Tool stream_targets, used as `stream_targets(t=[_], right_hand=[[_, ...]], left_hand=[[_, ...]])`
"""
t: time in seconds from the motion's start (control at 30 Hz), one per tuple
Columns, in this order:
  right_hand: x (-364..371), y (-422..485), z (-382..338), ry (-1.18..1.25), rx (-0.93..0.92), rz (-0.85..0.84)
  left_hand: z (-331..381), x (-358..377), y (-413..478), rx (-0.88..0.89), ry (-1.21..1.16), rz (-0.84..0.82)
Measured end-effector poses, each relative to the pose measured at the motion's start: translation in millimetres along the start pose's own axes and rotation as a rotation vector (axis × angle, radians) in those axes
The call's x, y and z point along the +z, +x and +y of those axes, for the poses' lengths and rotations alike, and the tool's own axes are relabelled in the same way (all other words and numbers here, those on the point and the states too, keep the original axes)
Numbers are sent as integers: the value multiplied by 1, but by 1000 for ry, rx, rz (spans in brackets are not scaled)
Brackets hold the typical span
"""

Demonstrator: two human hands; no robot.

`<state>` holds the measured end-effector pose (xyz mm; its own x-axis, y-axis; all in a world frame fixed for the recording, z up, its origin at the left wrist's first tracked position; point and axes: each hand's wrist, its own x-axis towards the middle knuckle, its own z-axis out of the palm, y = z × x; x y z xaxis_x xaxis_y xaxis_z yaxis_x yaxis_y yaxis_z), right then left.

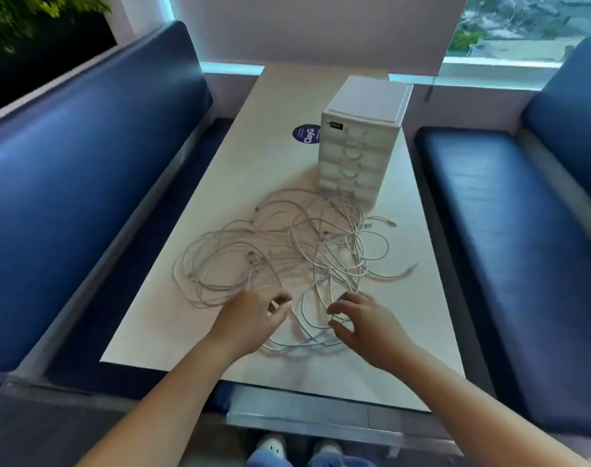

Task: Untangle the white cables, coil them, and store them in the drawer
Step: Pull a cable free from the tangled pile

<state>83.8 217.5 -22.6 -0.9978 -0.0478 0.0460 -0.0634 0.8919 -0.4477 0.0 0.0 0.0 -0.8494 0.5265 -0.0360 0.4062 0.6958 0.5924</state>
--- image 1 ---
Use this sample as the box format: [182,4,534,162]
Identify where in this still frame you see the tangle of white cables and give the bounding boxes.
[173,187,419,355]

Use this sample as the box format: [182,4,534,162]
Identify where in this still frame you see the white mini drawer cabinet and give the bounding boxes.
[317,75,414,208]

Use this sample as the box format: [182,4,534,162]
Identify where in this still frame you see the person's right white shoe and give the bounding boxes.
[312,438,345,458]

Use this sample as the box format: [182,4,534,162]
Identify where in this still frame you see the white table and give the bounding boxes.
[99,62,467,414]

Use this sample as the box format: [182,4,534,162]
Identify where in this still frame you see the round purple sticker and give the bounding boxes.
[291,123,322,145]

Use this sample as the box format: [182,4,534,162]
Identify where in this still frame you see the blue padded bench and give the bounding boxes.
[0,19,238,414]
[414,33,591,438]

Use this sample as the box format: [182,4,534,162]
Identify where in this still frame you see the glass window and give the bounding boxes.
[443,0,591,69]

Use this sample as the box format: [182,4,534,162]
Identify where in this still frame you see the person's left hand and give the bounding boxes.
[210,287,293,358]

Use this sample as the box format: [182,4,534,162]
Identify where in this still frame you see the person's left white shoe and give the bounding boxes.
[255,432,288,455]

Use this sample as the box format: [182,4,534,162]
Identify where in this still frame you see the black planter box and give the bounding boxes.
[0,9,119,117]

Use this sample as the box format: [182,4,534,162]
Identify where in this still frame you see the person's right hand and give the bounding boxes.
[327,292,418,374]

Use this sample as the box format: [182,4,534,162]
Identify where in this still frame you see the person's left forearm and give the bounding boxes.
[76,335,257,467]

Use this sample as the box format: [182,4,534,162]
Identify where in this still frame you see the person's white shoe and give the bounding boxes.
[255,432,288,455]
[312,438,345,458]

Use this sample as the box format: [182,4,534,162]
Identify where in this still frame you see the person's blue trousers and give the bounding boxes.
[246,448,345,467]

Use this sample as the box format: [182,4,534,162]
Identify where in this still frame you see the green leafy plants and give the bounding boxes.
[0,0,112,64]

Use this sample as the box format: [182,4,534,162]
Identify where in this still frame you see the person's right forearm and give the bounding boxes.
[388,344,591,467]

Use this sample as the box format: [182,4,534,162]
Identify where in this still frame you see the white roller blind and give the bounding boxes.
[168,0,471,76]

